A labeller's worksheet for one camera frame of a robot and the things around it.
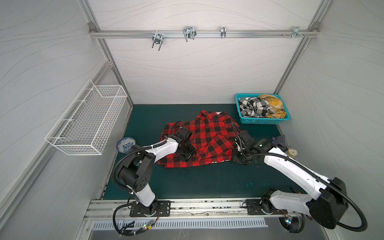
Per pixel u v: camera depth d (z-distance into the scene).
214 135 1.01
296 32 0.77
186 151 0.77
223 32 0.78
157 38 0.80
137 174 0.45
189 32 0.77
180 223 0.70
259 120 1.03
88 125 0.69
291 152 0.82
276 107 1.05
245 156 0.59
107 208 0.75
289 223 0.72
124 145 0.96
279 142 0.97
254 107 1.08
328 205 0.39
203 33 0.78
